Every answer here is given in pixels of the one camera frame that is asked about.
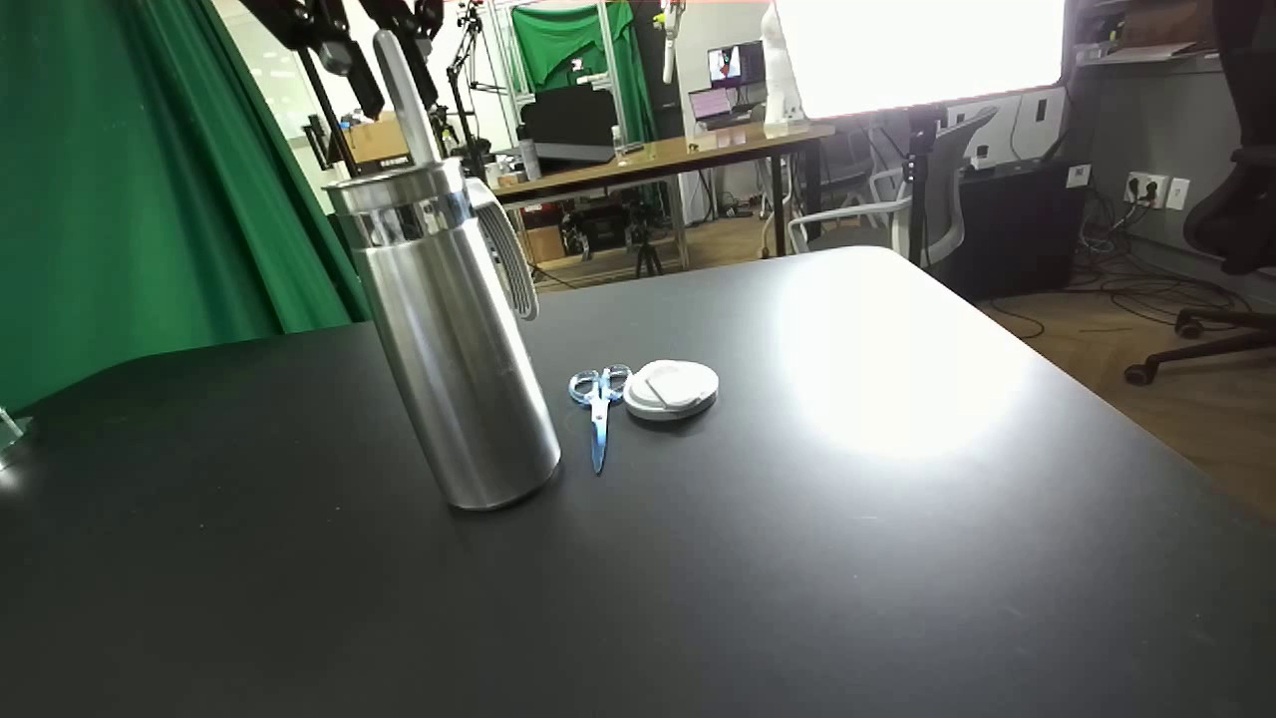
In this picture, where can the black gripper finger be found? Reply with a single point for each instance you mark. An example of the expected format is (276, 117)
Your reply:
(324, 40)
(413, 34)

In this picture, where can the black lamp stand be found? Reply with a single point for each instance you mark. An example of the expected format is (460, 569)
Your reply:
(469, 82)

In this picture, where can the cardboard box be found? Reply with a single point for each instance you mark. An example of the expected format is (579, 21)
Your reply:
(376, 143)

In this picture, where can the green backdrop cloth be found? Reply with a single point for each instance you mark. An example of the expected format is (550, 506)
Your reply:
(565, 46)

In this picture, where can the green curtain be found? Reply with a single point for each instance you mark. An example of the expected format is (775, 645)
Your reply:
(143, 202)

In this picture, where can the wooden desk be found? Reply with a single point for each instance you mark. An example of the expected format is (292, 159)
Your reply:
(663, 151)

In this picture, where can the small black tripod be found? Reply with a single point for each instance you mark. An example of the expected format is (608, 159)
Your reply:
(646, 248)

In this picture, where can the blue scissors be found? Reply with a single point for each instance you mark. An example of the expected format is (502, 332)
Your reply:
(598, 420)

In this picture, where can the white round lid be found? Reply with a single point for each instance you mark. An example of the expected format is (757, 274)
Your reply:
(671, 389)

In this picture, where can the bright light panel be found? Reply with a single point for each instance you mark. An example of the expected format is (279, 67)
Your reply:
(919, 54)

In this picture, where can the black cabinet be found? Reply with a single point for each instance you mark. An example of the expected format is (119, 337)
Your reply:
(1018, 224)

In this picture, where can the black office chair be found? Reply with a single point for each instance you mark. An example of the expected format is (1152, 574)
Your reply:
(1237, 212)

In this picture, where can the white wall outlet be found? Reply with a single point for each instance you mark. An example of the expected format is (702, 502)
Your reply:
(1176, 194)
(1145, 187)

